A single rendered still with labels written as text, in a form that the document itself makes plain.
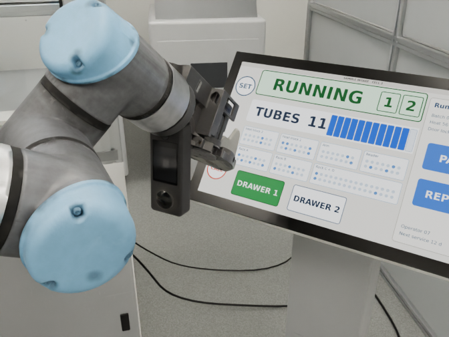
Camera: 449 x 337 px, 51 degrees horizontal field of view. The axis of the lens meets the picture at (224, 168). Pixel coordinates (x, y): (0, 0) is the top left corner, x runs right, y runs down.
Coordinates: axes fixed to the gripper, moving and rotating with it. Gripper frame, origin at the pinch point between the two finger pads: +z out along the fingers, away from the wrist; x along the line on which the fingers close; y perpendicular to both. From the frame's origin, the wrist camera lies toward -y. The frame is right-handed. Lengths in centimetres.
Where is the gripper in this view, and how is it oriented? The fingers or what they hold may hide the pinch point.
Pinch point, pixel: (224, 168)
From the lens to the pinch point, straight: 69.9
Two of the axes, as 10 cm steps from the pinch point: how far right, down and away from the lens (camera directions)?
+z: 3.8, 2.7, 8.8
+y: 3.2, -9.4, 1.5
